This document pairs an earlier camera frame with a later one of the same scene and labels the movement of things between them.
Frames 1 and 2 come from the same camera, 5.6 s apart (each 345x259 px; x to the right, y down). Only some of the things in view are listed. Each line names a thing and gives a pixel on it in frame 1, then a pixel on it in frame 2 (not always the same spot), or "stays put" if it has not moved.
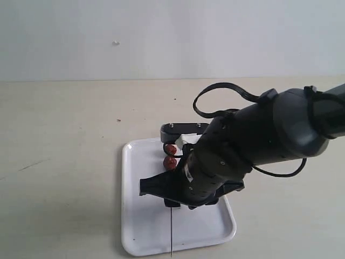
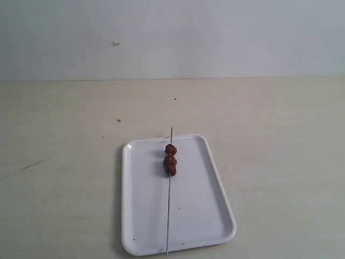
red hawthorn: (169, 163) stays put
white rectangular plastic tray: (146, 222) stays put
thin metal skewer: (171, 227) → (168, 200)
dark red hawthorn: (170, 149) stays put
